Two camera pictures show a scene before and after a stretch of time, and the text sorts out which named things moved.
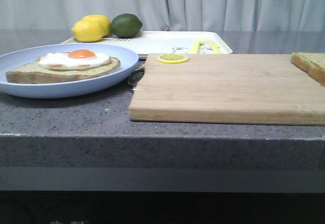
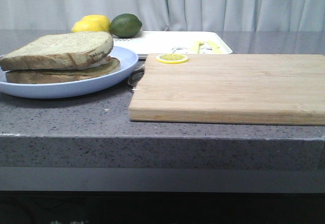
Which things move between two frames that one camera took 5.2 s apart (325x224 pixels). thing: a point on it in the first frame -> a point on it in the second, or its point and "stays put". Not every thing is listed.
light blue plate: x=12 y=59 stays put
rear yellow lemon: x=101 y=19 stays put
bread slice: x=313 y=63 -> x=59 y=51
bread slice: x=33 y=72 stays put
